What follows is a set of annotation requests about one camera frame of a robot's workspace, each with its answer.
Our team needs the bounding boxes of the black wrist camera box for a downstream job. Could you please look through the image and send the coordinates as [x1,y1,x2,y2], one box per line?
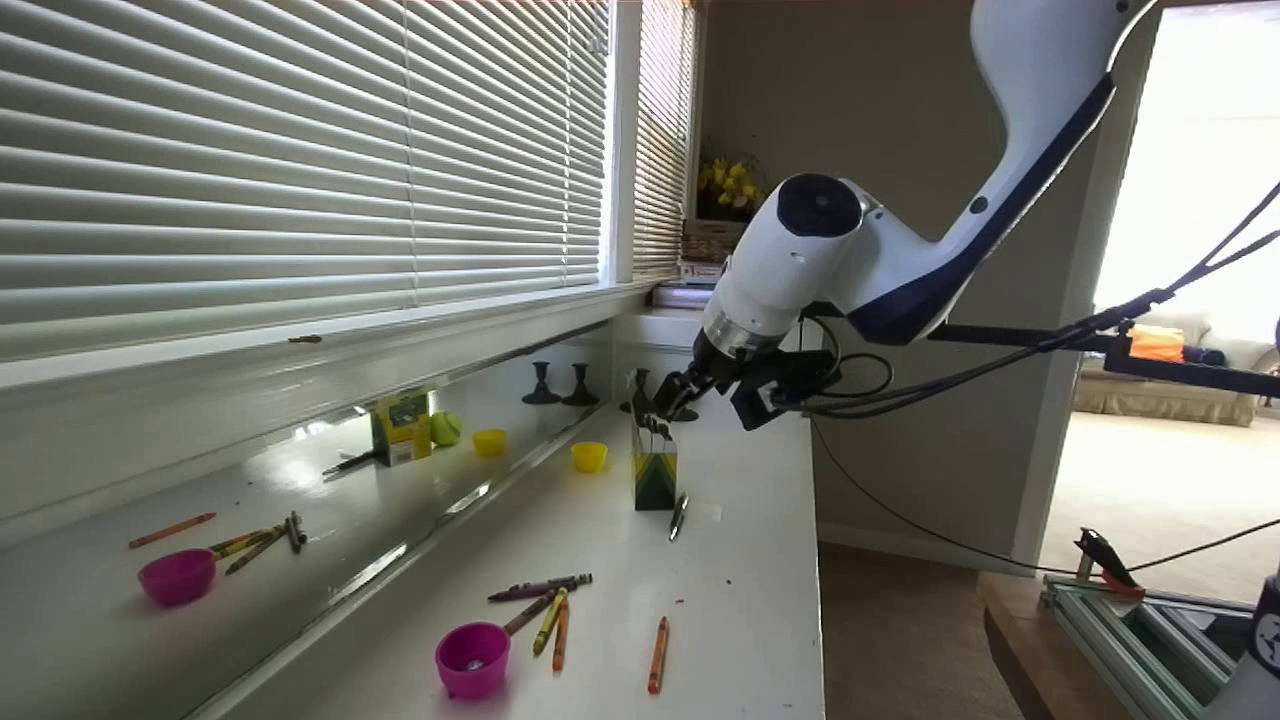
[727,345,844,434]

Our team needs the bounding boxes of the cardboard crayon box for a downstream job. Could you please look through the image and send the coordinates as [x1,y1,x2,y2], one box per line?
[633,434,686,516]

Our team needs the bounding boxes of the narrow white window blinds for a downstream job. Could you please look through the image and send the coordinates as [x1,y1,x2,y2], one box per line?
[630,0,702,281]

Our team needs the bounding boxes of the beige sofa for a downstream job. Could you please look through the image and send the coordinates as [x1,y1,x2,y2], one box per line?
[1068,309,1265,430]

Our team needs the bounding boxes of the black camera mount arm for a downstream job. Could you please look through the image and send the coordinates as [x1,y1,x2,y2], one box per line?
[929,317,1280,400]

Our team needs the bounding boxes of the brown wooden side table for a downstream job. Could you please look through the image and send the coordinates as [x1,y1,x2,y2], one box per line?
[976,568,1082,720]

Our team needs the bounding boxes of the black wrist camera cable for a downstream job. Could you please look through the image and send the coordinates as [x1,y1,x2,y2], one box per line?
[795,176,1280,426]

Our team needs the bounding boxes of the yellow plastic cup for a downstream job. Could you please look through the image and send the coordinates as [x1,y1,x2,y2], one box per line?
[567,434,618,478]

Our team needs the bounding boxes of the pink plastic cup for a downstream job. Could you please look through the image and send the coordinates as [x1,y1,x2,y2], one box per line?
[433,620,518,706]

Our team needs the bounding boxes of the yellow crayon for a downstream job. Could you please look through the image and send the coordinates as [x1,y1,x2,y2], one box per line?
[529,590,571,661]

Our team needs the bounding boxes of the white window frame post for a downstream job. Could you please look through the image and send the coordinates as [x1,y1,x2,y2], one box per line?
[606,0,648,293]

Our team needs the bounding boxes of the yellow flowers bunch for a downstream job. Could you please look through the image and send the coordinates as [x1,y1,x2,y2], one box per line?
[697,153,767,222]

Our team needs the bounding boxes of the green glass tray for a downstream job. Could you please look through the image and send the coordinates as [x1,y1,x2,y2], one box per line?
[1036,573,1265,720]

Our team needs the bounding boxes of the orange crayon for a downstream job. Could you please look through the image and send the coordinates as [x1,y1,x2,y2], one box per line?
[550,598,575,678]
[643,611,676,698]

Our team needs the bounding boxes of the brown crayon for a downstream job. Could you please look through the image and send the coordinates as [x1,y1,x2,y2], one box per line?
[500,587,571,638]

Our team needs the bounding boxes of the wide white window blinds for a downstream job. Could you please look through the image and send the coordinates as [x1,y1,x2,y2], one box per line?
[0,0,619,366]

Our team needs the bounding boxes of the woven wicker basket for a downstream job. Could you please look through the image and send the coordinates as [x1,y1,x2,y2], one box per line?
[686,217,751,269]

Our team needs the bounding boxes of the black hand tool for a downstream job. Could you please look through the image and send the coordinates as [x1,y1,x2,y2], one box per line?
[1068,525,1147,598]

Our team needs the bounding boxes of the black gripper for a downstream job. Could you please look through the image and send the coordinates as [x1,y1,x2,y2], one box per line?
[633,329,751,448]

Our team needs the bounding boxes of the orange cushion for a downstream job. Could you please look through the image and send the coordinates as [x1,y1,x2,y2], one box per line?
[1127,321,1190,366]

